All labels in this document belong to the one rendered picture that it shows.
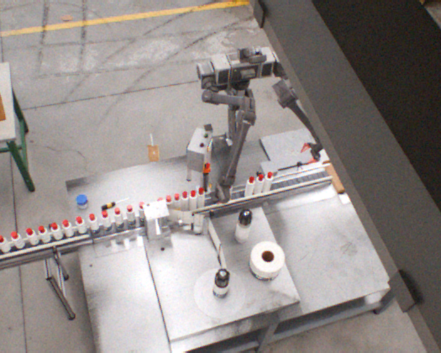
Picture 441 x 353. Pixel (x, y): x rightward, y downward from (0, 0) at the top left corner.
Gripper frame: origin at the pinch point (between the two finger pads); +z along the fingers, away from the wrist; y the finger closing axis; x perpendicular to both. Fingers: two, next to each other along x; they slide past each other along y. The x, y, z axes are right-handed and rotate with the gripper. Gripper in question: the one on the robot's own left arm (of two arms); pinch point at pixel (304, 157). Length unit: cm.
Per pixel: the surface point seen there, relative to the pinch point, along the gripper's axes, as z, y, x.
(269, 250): 36, 49, -22
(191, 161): 32, -2, -70
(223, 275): 46, 62, -59
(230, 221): 56, 17, -23
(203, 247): 70, 30, -40
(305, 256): 34, 52, 11
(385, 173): -107, 137, -222
